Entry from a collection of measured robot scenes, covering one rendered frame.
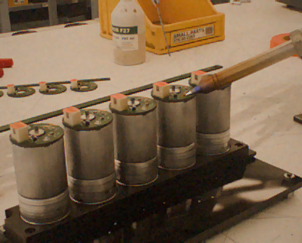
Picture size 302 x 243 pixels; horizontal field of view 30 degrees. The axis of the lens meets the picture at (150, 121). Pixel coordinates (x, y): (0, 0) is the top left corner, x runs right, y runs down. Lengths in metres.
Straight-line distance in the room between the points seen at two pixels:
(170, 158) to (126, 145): 0.03
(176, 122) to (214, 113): 0.03
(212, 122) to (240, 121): 0.11
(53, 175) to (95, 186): 0.03
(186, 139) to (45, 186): 0.09
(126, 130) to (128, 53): 0.29
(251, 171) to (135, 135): 0.08
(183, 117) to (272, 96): 0.20
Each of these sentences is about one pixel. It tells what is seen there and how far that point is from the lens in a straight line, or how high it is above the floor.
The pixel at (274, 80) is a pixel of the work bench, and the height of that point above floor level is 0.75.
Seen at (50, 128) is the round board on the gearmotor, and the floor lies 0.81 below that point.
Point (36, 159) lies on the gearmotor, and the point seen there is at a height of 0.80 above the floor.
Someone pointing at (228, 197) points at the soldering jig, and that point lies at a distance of 0.31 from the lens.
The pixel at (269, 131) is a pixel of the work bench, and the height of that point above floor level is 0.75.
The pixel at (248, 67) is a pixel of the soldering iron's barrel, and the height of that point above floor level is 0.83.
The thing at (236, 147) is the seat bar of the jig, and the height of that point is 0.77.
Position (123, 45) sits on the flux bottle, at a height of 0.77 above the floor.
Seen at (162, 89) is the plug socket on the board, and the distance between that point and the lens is 0.30.
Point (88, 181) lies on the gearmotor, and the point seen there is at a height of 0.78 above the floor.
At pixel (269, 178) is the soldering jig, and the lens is 0.33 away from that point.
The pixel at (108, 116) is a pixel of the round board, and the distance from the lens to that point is 0.28.
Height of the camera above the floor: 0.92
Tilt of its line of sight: 22 degrees down
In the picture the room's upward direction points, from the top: 2 degrees counter-clockwise
